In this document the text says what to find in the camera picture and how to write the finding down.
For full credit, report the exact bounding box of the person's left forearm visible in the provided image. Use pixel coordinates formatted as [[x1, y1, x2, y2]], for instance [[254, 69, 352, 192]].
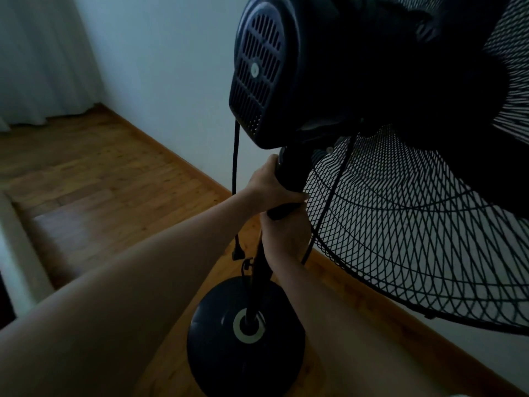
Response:
[[0, 189, 260, 397]]

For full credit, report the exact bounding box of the person's left hand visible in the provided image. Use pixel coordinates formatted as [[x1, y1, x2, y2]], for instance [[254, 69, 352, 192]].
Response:
[[245, 154, 310, 212]]

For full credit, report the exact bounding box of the white curtain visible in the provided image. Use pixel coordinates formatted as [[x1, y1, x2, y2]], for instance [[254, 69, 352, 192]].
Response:
[[0, 0, 106, 133]]

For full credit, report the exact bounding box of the thin black fan cable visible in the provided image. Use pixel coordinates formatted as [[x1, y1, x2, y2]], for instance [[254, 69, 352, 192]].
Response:
[[301, 134, 358, 266]]

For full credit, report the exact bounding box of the black pedestal fan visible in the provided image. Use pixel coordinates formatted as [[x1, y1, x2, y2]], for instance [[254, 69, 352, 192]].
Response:
[[187, 0, 529, 397]]

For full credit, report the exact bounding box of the black power cable with plug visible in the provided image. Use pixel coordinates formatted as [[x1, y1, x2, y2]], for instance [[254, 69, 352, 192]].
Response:
[[231, 119, 246, 262]]

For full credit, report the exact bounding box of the person's right hand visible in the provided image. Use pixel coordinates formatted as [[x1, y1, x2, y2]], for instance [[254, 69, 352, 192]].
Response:
[[260, 202, 313, 274]]

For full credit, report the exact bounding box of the person's right forearm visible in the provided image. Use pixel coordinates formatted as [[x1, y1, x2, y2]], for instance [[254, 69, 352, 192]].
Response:
[[269, 257, 472, 397]]

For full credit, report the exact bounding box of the white furniture edge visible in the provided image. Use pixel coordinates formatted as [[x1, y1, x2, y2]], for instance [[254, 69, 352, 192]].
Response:
[[0, 190, 55, 320]]

